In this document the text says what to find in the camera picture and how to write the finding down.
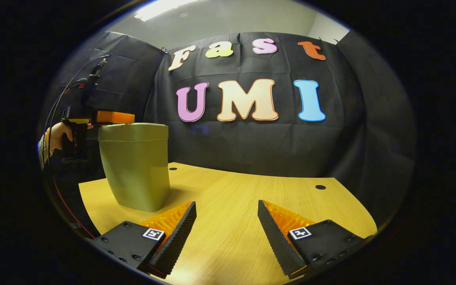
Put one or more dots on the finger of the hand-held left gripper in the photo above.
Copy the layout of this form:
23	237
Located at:
113	117

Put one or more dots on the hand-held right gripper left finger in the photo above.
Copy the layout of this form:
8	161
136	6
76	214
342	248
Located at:
176	241

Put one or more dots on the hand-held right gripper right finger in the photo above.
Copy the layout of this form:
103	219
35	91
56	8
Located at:
277	241

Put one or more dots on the green desktop garbage bin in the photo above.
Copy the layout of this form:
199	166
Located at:
137	170

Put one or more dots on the wooden desktop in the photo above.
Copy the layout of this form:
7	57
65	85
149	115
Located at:
232	206

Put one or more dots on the black backdrop cloth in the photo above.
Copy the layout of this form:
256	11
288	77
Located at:
251	142

